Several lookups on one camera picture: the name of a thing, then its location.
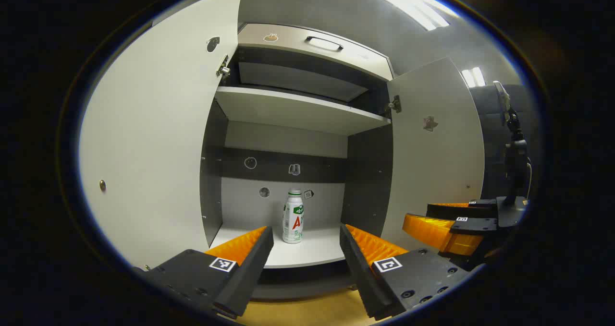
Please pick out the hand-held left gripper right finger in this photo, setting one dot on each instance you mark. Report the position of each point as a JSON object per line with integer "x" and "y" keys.
{"x": 360, "y": 268}

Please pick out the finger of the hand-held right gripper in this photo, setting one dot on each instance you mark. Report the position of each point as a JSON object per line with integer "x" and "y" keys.
{"x": 480, "y": 208}
{"x": 432, "y": 230}

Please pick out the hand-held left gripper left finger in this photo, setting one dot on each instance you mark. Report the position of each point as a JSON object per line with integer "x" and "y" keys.
{"x": 250, "y": 268}

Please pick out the white bottle with green label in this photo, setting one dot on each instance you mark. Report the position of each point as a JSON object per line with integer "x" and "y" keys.
{"x": 292, "y": 218}

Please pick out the grey and white cabinet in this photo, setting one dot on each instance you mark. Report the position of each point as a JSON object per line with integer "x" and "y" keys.
{"x": 365, "y": 182}

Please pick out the metal door hinge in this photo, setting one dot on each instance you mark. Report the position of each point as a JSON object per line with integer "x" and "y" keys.
{"x": 395, "y": 104}
{"x": 223, "y": 68}

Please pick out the white cabinet shelf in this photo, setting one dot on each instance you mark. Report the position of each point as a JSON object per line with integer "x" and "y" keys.
{"x": 288, "y": 107}

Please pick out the white cabinet drawer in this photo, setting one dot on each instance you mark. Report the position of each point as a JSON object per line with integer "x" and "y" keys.
{"x": 288, "y": 45}

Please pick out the small ceiling light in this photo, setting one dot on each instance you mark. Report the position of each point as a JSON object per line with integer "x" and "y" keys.
{"x": 473, "y": 76}

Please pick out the long ceiling light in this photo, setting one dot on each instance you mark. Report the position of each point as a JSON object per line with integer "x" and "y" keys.
{"x": 408, "y": 2}

